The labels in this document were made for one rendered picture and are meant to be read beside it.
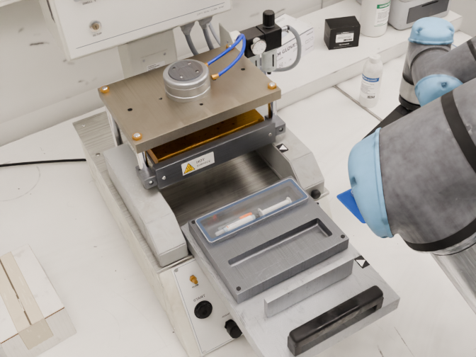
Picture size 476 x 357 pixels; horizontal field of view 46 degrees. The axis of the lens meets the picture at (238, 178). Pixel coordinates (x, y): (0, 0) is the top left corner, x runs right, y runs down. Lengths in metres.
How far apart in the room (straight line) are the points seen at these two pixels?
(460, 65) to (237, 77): 0.37
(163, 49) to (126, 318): 0.52
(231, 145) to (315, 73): 0.66
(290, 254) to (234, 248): 0.09
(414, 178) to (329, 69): 1.02
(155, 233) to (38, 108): 0.74
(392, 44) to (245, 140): 0.84
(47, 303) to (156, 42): 0.52
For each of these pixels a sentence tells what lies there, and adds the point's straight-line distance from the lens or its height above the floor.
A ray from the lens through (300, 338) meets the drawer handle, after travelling 0.77.
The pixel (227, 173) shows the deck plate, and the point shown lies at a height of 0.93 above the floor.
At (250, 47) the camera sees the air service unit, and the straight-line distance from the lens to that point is 1.17.
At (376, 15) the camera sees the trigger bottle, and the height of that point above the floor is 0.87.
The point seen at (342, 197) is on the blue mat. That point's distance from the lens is 1.29.
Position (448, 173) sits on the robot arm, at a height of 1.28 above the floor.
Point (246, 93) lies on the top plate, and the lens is 0.97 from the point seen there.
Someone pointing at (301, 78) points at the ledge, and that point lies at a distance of 1.56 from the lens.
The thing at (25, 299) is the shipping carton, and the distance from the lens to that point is 1.10.
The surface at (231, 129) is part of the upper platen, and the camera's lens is 0.98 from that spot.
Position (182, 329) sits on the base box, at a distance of 1.01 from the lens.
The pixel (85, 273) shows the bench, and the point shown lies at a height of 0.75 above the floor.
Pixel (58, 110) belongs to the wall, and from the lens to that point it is 1.59.
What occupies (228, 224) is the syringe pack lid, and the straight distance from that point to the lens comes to 0.89.
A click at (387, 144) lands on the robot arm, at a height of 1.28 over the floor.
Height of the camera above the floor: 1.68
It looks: 45 degrees down
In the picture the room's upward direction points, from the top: 4 degrees counter-clockwise
